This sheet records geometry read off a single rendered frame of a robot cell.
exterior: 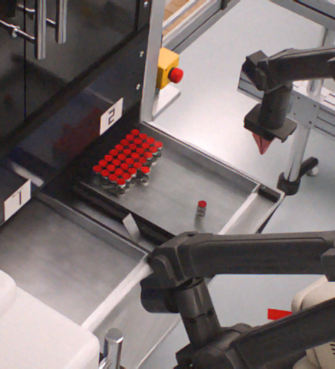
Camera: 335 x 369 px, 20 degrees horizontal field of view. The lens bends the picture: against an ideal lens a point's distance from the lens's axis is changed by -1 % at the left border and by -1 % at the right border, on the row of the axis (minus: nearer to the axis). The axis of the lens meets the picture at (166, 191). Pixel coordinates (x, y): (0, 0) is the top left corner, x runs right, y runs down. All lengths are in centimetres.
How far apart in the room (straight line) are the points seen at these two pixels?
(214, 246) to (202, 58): 267
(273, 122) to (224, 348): 66
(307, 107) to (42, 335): 209
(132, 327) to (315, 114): 135
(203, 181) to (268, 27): 208
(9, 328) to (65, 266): 93
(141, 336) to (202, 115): 191
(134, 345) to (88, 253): 26
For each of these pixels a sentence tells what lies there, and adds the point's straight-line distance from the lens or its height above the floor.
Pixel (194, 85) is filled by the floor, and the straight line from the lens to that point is 398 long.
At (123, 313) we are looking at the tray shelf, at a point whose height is 88.
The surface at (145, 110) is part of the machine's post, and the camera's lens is 244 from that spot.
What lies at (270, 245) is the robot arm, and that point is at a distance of 141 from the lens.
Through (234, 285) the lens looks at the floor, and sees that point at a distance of 329.
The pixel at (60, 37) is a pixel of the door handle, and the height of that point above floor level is 145.
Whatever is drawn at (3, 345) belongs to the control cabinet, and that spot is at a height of 155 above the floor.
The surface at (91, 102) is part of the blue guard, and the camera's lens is 217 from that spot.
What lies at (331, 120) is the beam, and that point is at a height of 50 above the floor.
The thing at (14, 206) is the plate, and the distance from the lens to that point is 209.
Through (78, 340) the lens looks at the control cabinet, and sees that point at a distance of 123.
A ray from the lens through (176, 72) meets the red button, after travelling 244.
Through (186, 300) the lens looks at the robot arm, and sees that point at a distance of 158.
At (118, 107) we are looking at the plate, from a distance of 229.
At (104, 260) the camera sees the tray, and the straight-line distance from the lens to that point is 217.
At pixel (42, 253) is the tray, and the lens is 217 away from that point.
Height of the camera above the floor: 256
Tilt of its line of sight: 46 degrees down
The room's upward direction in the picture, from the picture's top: 8 degrees clockwise
